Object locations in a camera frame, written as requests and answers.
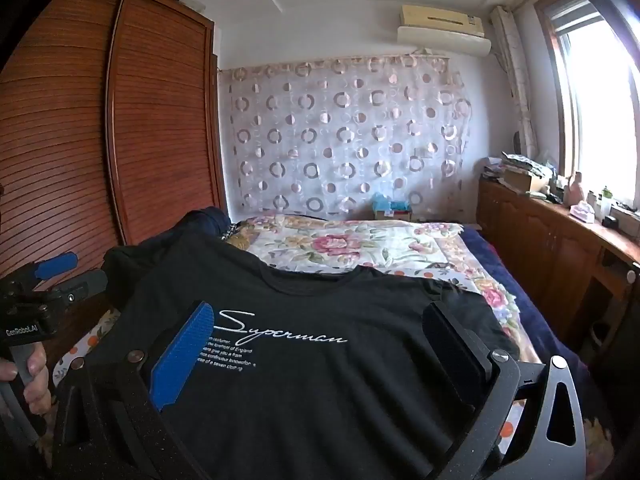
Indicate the orange fruit print bed sheet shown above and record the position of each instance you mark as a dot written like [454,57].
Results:
[72,347]

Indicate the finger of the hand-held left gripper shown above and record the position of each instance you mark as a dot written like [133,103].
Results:
[80,285]
[57,265]

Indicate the folded navy garment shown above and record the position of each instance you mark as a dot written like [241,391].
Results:
[200,222]

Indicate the small patterned cloth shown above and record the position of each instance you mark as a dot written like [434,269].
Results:
[448,265]

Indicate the wooden framed window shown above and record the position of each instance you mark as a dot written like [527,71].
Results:
[600,110]

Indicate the sheer circle-pattern curtain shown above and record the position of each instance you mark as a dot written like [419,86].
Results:
[350,135]

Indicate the white patterned window curtain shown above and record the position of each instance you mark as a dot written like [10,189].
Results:
[515,75]

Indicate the floral quilt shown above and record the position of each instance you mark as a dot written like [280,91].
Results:
[340,245]

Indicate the pink bottle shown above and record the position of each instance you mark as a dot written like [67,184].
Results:
[576,192]

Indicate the small black box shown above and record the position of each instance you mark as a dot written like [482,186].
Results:
[611,221]

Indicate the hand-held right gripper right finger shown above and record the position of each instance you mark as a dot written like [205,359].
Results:
[452,355]

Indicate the green capped bottle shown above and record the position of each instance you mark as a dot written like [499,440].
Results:
[606,202]

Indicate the wall air conditioner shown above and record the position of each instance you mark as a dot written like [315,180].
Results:
[440,32]

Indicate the black printed t-shirt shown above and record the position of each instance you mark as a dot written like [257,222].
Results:
[300,390]

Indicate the navy blue blanket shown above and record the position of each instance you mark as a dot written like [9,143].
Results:
[520,280]

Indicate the stack of papers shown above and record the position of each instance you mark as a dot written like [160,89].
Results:
[520,161]

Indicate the wooden slatted wardrobe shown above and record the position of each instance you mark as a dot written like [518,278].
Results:
[150,110]

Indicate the wooden sideboard cabinet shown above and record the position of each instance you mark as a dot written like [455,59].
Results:
[540,240]

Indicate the dark waste bin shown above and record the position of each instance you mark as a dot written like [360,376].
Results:
[600,337]

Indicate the cardboard box with blue cloth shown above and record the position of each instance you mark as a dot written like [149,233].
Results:
[390,207]

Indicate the pink tissue pack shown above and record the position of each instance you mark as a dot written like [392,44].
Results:
[582,212]

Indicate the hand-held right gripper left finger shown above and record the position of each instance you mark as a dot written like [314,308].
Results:
[182,355]

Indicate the brown cardboard box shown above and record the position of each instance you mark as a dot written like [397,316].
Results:
[522,180]

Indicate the person's left hand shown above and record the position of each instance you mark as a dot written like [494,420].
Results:
[37,380]

